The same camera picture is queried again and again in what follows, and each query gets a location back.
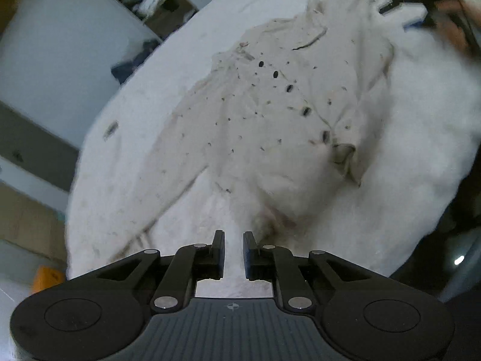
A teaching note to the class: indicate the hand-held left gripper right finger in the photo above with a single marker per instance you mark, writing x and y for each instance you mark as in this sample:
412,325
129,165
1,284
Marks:
248,250

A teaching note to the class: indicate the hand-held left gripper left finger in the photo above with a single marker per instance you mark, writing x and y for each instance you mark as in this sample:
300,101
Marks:
220,248

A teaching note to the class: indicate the beige dotted pajama shirt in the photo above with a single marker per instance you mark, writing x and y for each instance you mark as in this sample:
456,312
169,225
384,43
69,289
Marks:
263,128

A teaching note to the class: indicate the person's right hand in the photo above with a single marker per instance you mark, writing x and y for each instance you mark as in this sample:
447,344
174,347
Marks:
456,22

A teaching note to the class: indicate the white fluffy bed blanket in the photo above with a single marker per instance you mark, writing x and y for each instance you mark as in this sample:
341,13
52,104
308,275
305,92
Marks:
413,120

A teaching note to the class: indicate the orange box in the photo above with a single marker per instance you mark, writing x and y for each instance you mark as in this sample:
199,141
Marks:
45,278

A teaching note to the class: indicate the dark blue cloth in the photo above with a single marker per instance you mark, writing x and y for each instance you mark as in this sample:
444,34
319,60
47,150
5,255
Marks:
127,67

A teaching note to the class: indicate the olive grey door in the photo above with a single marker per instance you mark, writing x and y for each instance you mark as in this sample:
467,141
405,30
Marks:
34,139

